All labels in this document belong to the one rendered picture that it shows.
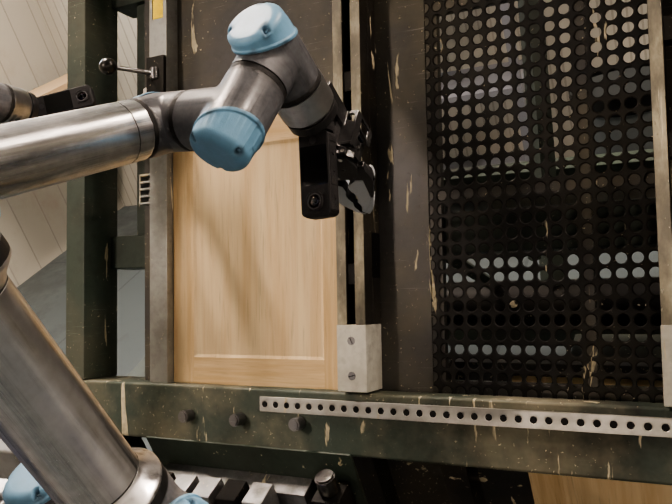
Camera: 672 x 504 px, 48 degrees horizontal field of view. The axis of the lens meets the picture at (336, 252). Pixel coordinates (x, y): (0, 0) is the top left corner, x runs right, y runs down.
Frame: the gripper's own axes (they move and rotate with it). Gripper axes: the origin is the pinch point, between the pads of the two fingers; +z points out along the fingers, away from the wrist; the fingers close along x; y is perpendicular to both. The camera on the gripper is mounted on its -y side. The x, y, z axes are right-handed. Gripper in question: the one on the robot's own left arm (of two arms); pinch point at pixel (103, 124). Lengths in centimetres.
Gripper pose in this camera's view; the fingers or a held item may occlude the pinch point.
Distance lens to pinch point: 173.2
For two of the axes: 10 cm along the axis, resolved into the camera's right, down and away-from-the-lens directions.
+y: -8.3, 3.8, 4.1
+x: 3.2, 9.2, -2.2
